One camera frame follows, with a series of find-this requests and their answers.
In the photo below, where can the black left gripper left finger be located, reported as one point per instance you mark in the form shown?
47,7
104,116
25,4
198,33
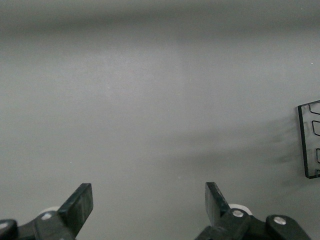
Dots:
80,207

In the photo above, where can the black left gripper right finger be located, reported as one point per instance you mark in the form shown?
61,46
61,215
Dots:
216,207

